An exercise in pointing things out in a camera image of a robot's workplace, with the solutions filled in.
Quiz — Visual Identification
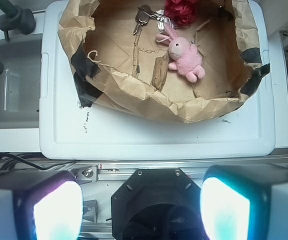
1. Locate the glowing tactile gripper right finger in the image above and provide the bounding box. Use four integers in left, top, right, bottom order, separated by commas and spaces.
199, 163, 288, 240

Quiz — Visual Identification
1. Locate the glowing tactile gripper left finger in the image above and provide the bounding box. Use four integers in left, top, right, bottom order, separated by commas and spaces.
0, 170, 83, 240

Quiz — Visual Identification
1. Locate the brown wood chip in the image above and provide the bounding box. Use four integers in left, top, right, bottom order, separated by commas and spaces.
151, 53, 170, 92

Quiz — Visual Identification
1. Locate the white plastic bin lid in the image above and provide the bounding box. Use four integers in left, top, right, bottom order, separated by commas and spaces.
39, 0, 276, 162

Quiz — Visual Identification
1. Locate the translucent plastic bin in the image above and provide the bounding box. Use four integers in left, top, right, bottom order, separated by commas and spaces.
0, 20, 43, 153

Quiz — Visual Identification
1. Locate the pink plush bunny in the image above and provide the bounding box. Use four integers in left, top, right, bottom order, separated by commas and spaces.
155, 23, 206, 83

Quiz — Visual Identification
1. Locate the crumpled brown paper bag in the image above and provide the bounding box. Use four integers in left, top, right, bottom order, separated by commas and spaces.
58, 0, 270, 124

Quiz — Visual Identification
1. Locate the black clamp knob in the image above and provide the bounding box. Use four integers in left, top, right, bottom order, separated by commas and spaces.
0, 0, 36, 42

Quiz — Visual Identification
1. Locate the red fabric flower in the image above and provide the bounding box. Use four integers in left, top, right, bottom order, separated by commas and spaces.
164, 0, 198, 26

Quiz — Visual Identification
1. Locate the bunch of metal keys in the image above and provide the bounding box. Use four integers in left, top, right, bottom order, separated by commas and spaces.
132, 4, 191, 36

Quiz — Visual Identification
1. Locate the aluminium extrusion rail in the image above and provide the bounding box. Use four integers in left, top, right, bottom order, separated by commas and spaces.
0, 152, 288, 182

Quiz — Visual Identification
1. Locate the black cable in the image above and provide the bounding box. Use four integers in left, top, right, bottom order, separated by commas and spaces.
0, 153, 75, 172

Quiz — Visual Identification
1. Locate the black octagonal mount plate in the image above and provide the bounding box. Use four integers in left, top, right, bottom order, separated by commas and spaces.
111, 168, 208, 240

